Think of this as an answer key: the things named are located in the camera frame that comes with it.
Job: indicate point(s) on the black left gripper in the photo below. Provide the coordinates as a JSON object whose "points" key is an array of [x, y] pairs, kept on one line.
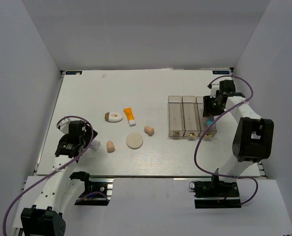
{"points": [[88, 133]]}

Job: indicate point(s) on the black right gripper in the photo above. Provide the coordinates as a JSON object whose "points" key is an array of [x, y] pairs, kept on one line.
{"points": [[207, 109]]}

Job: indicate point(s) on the pink teal gradient spray bottle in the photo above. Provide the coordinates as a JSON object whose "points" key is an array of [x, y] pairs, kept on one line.
{"points": [[209, 120]]}

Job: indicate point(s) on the white spray bottle clear cap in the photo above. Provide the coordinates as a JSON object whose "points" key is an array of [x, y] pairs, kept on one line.
{"points": [[95, 144]]}

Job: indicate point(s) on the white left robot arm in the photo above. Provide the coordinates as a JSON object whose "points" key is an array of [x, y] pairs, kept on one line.
{"points": [[65, 186]]}

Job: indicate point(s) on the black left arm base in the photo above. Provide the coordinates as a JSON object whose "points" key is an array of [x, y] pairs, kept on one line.
{"points": [[97, 191]]}

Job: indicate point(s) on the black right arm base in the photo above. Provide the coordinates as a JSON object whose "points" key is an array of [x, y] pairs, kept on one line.
{"points": [[208, 195]]}

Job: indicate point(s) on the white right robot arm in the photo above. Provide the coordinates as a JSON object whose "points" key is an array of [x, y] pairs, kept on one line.
{"points": [[253, 138]]}

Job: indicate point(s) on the beige makeup sponge left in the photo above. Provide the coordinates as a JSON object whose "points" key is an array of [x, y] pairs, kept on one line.
{"points": [[110, 147]]}

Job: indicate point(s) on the beige makeup sponge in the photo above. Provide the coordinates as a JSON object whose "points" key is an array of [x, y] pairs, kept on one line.
{"points": [[149, 130], [110, 147]]}

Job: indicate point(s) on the beige makeup sponge right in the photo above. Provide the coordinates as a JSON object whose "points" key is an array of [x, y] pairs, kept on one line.
{"points": [[149, 130]]}

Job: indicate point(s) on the clear organizer bin middle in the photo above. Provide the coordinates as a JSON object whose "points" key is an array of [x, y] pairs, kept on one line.
{"points": [[191, 117]]}

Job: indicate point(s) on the white oval compact bottle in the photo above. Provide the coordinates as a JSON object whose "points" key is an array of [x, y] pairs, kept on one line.
{"points": [[113, 117]]}

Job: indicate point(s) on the clear organizer bin left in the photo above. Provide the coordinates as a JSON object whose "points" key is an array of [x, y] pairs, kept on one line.
{"points": [[176, 116]]}

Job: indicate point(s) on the orange cream tube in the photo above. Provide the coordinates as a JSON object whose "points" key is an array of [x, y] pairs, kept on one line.
{"points": [[130, 117]]}

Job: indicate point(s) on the round beige powder puff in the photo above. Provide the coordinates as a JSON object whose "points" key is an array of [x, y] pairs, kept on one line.
{"points": [[134, 140]]}

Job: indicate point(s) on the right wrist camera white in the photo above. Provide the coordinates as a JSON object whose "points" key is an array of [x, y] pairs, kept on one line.
{"points": [[214, 89]]}

